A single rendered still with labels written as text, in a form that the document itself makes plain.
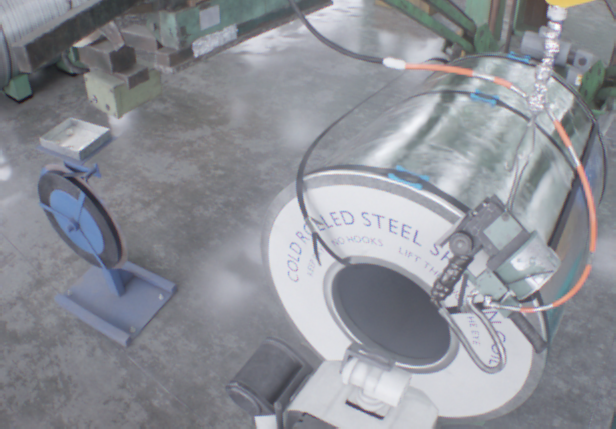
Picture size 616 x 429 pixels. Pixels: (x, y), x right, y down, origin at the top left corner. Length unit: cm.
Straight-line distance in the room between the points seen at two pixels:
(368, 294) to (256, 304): 93
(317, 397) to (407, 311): 129
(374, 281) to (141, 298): 145
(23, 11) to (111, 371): 402
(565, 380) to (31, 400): 284
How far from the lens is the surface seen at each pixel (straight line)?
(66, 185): 249
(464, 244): 128
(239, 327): 280
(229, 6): 146
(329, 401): 97
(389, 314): 217
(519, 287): 124
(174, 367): 270
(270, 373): 100
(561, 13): 98
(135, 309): 298
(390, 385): 87
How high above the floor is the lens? 222
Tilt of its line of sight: 39 degrees down
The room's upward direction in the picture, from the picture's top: straight up
